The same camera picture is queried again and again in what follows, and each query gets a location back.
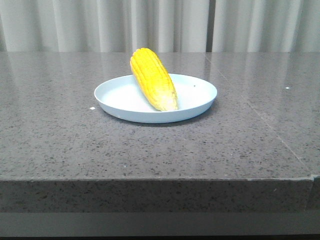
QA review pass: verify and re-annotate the yellow corn cob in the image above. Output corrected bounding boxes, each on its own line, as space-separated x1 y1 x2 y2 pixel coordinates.
130 48 179 111

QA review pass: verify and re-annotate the white pleated curtain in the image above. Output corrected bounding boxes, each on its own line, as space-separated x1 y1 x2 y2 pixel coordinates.
0 0 320 53

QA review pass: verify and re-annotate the light blue round plate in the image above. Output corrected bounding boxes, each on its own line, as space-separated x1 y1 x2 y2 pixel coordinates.
94 74 217 124

